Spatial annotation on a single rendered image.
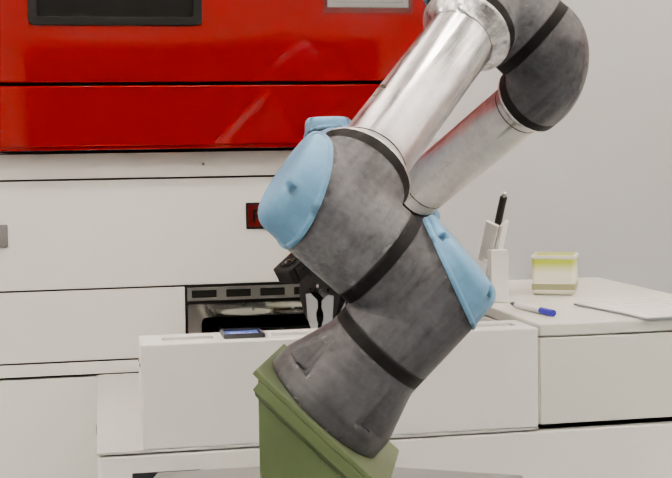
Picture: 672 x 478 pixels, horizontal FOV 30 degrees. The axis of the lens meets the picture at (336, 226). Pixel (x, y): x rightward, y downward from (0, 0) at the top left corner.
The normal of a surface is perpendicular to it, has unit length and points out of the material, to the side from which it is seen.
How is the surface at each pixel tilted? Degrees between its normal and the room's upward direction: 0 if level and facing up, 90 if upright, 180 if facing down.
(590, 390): 90
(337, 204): 83
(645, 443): 90
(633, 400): 90
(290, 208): 105
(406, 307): 100
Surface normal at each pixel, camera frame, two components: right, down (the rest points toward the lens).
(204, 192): 0.18, 0.05
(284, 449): -0.11, 0.05
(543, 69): -0.13, 0.55
